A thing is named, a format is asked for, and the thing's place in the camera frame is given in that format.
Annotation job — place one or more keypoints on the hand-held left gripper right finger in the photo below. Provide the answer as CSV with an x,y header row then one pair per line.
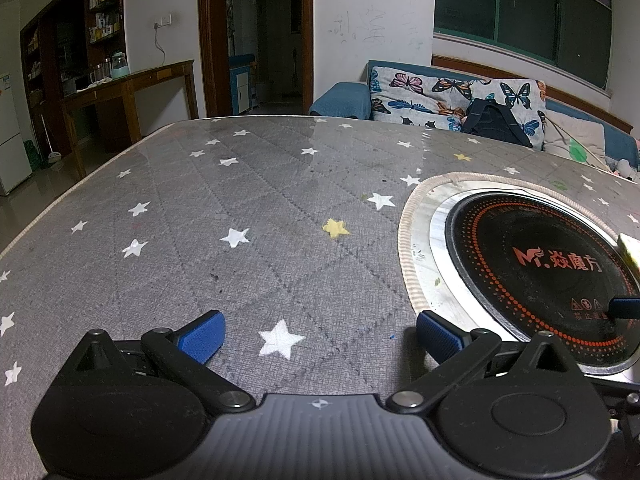
x,y
440,337

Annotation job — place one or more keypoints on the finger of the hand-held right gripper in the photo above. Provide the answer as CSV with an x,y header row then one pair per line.
x,y
627,306
625,407

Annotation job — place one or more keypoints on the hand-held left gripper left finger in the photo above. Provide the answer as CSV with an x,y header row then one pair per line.
x,y
202,335

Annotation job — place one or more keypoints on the yellow sponge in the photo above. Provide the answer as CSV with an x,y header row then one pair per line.
x,y
631,252

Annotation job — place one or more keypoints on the grey star-print table cover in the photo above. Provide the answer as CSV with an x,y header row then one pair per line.
x,y
250,210

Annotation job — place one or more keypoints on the cream pillow with green print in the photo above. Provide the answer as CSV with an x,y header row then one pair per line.
x,y
570,135

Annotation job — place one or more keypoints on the black backpack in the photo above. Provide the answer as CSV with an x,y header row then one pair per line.
x,y
490,120

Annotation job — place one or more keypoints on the white broom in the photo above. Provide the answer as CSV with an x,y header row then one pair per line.
x,y
52,157

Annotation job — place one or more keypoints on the butterfly-print cushion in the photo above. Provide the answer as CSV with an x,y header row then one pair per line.
x,y
420,90

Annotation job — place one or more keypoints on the blue and white cabinet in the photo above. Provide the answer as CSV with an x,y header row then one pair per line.
x,y
240,85

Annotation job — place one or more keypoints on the blue sofa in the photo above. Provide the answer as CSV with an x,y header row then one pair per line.
x,y
345,97

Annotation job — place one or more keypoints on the wooden desk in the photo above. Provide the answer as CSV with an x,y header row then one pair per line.
x,y
125,85

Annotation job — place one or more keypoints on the white refrigerator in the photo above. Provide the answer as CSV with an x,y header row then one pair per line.
x,y
12,150

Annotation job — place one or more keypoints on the glass jar with teal lid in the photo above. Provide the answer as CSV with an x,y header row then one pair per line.
x,y
120,66

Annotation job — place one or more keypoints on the green-framed window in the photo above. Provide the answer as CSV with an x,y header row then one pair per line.
x,y
525,10

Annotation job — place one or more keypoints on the dark wooden shelf cabinet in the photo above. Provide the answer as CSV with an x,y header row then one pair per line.
x,y
50,50

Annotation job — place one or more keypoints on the brown wooden door frame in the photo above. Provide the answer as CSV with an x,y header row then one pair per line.
x,y
207,35

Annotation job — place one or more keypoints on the white wall socket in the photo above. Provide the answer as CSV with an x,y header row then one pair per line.
x,y
162,21

